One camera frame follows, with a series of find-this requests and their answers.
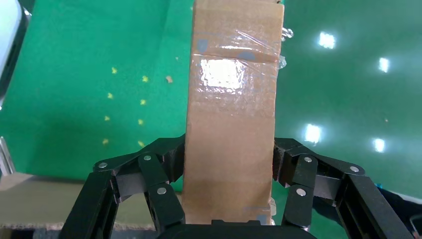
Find large open cardboard carton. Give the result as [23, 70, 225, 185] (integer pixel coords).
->
[0, 173, 185, 232]

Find small taped cardboard box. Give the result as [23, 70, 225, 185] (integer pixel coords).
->
[181, 0, 294, 227]

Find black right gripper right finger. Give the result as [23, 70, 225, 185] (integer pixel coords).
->
[272, 136, 415, 239]

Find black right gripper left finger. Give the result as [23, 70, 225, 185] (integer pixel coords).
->
[59, 134, 186, 239]

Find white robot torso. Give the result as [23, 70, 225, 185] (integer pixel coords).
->
[0, 0, 32, 110]

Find green table cloth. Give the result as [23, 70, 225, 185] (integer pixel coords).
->
[0, 0, 284, 192]

